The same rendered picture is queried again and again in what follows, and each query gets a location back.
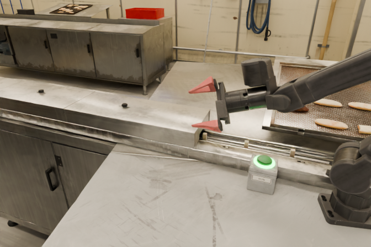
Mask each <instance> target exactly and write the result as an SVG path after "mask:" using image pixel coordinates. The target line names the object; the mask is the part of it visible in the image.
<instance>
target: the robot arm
mask: <svg viewBox="0 0 371 247"><path fill-rule="evenodd" d="M241 67H242V74H243V81H244V85H247V86H249V87H252V88H247V89H240V90H234V91H230V92H226V89H225V86H224V83H223V81H222V82H218V83H217V82H216V79H213V78H212V76H210V77H208V78H207V79H206V80H205V81H203V82H202V83H200V84H199V85H198V86H196V87H195V88H193V89H191V90H189V91H188V93H189V94H196V93H208V92H216V96H217V100H216V101H215V103H216V112H217V117H218V119H217V120H211V121H206V122H201V123H196V124H193V125H192V127H196V128H205V129H208V130H212V131H215V132H218V133H221V131H223V128H222V123H221V120H224V121H225V124H226V125H227V124H230V116H229V114H230V113H234V112H241V111H247V110H249V109H250V110H255V109H262V108H267V110H277V111H279V112H282V113H288V112H291V111H294V110H297V109H300V108H303V107H304V106H305V105H307V104H310V103H313V102H316V101H318V100H321V99H323V98H324V97H326V96H328V95H331V94H334V93H336V92H340V91H342V90H345V89H348V88H351V87H353V86H356V85H359V84H362V83H365V82H368V81H370V80H371V48H370V49H367V50H365V51H363V52H360V53H358V54H356V55H353V56H351V57H349V58H346V59H344V60H342V61H339V62H337V63H334V64H332V65H330V66H328V67H325V68H323V69H320V70H318V71H315V72H312V73H309V74H307V75H304V76H302V77H298V78H295V79H293V80H291V81H289V82H286V83H284V84H283V85H281V86H277V82H276V77H275V75H274V71H273V66H272V61H271V59H270V58H268V57H265V58H262V57H261V58H253V59H249V60H245V61H242V62H241ZM218 85H219V89H218ZM248 107H249V108H248ZM329 165H331V170H329V169H327V170H326V175H327V176H328V177H330V180H331V182H332V184H333V185H334V186H335V187H336V188H335V189H334V190H333V191H332V193H331V194H323V193H319V195H318V198H317V200H318V202H319V205H320V207H321V210H322V212H323V215H324V218H325V220H326V222H327V223H328V224H331V225H340V226H345V227H354V228H363V229H371V135H370V136H368V137H367V138H365V139H364V140H362V141H360V142H346V143H343V144H341V145H340V146H339V147H338V148H337V149H336V151H335V155H334V158H333V162H329Z"/></svg>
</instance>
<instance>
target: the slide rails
mask: <svg viewBox="0 0 371 247"><path fill-rule="evenodd" d="M199 137H203V134H202V133H200V135H199ZM207 138H208V139H213V140H217V141H223V142H228V143H234V144H239V145H243V146H244V141H240V140H236V139H230V138H225V137H219V136H213V135H207ZM200 140H203V139H200ZM204 141H207V140H204ZM210 142H213V141H210ZM215 143H218V142H215ZM220 144H223V143H220ZM225 145H229V144H225ZM229 146H233V145H229ZM248 146H249V147H254V148H260V149H265V150H269V151H275V152H280V153H285V154H290V149H284V148H278V147H272V146H267V145H263V144H257V143H251V142H249V143H248ZM235 147H238V146H235ZM240 148H243V147H240ZM246 149H249V148H246ZM251 150H255V149H251ZM255 151H258V150H255ZM260 152H264V151H260ZM266 153H269V152H266ZM271 154H275V153H271ZM277 155H280V154H277ZM295 155H297V156H300V157H306V158H311V159H317V160H323V161H326V162H333V158H331V157H326V156H322V155H316V154H311V153H305V152H299V151H295ZM282 156H286V155H282ZM286 157H289V156H286ZM291 158H295V157H291ZM296 159H300V158H296ZM302 160H306V159H302ZM308 161H311V162H315V161H312V160H308ZM317 163H320V162H317ZM322 164H326V163H322ZM328 165H329V164H328Z"/></svg>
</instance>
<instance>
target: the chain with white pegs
mask: <svg viewBox="0 0 371 247"><path fill-rule="evenodd" d="M203 140H207V133H205V132H204V133H203ZM248 143H249V141H247V140H245V142H244V148H248ZM294 156H295V149H291V150H290V155H289V157H294Z"/></svg>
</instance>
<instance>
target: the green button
mask: <svg viewBox="0 0 371 247"><path fill-rule="evenodd" d="M257 162H258V163H259V164H260V165H264V166H269V165H272V159H271V158H270V157H269V156H267V155H260V156H258V157H257Z"/></svg>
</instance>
